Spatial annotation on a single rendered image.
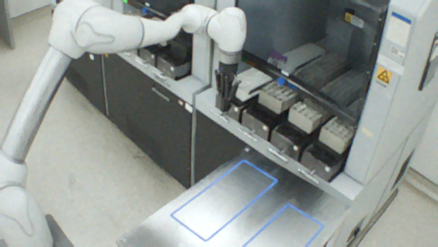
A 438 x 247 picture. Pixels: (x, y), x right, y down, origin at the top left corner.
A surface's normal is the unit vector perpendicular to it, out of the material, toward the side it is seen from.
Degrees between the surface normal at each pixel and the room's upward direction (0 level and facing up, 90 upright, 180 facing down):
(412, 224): 0
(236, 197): 0
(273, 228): 0
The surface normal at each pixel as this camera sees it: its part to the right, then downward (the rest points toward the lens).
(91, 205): 0.06, -0.79
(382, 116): -0.72, 0.40
